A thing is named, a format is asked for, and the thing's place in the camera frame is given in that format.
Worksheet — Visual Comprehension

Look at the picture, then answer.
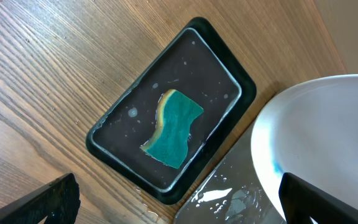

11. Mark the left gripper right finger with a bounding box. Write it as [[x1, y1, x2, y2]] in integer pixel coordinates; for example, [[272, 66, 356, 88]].
[[278, 172, 358, 224]]

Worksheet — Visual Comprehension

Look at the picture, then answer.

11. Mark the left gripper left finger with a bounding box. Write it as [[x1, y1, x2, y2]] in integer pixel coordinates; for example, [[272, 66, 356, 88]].
[[0, 173, 81, 224]]

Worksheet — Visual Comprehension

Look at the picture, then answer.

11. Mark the white plate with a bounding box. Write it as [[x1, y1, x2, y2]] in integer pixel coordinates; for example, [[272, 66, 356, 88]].
[[250, 74, 358, 213]]

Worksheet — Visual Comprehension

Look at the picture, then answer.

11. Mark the green yellow sponge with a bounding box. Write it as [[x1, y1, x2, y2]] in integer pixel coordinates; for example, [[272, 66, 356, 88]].
[[140, 89, 204, 169]]

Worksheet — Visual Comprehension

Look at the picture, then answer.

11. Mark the large dark serving tray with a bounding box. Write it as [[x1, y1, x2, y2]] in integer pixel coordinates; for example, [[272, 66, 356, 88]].
[[173, 124, 285, 224]]

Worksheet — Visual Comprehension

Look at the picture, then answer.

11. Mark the small black water tray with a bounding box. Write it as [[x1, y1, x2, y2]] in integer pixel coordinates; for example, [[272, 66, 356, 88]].
[[86, 17, 257, 205]]

